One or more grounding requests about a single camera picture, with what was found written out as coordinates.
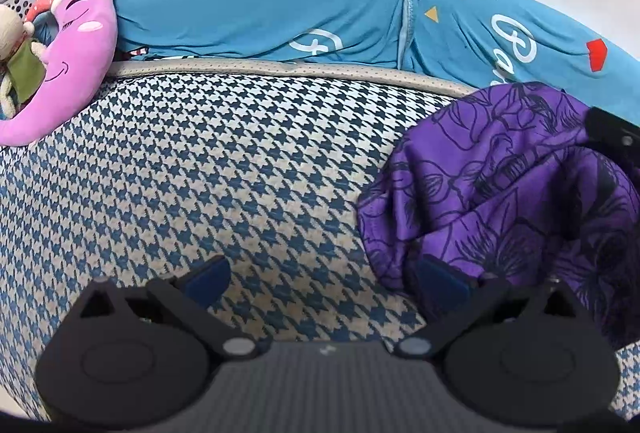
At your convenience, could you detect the blue cartoon print sheet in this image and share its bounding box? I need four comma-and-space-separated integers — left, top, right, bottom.
34, 0, 640, 126

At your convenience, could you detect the purple floral garment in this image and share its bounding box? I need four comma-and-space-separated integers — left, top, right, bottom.
357, 83, 639, 348

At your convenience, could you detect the beige bunny plush toy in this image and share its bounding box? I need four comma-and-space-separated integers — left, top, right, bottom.
1, 5, 47, 119

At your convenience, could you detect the pink moon plush pillow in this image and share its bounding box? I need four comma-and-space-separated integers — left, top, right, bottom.
1, 0, 117, 147

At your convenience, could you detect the blue houndstooth mattress cover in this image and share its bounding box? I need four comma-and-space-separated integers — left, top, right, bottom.
1, 61, 639, 432

